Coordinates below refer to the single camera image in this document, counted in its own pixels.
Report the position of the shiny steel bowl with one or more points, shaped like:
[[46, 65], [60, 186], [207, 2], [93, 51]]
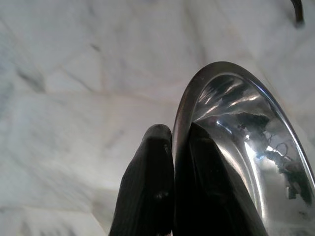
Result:
[[258, 147]]

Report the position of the black metal table frame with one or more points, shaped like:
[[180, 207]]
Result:
[[298, 12]]

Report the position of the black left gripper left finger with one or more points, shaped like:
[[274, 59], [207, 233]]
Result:
[[145, 184]]

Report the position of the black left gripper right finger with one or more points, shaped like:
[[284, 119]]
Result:
[[209, 196]]

